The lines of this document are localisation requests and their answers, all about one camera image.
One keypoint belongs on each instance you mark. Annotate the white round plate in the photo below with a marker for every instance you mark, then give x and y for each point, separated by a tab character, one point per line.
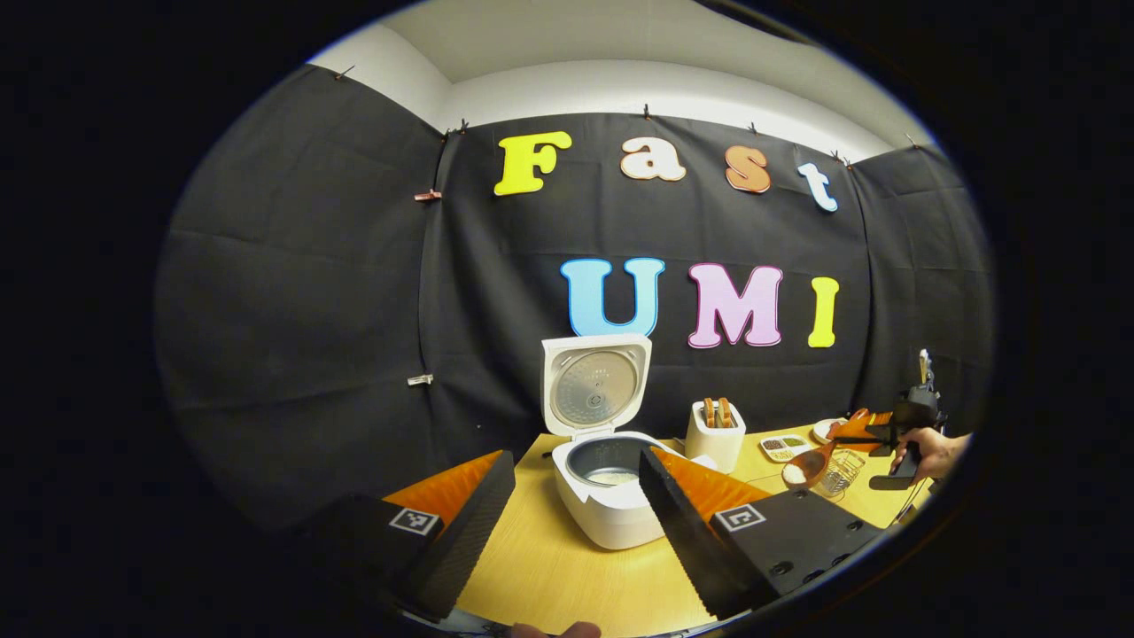
822	431

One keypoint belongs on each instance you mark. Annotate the white rice cooker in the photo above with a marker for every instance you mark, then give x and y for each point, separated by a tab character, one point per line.
611	523

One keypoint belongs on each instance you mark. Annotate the white toaster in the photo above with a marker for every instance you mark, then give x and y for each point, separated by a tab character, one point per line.
713	447

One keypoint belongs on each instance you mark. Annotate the brown wooden spoon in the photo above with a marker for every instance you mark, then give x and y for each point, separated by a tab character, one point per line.
811	462

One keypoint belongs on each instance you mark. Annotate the black backdrop cloth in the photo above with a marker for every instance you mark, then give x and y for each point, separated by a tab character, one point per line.
310	310

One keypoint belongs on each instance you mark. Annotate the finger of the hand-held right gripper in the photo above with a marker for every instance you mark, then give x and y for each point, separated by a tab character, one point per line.
864	436

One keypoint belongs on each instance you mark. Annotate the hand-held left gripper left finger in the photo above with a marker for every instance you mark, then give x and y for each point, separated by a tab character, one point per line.
469	532

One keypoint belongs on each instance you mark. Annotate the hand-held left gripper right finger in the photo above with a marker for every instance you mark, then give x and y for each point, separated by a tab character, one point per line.
682	540

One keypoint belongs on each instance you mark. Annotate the white divided grain dish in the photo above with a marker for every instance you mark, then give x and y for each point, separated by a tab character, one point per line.
784	447

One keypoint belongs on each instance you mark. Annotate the toasted bread slice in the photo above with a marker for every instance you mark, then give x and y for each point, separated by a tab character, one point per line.
709	413
726	412

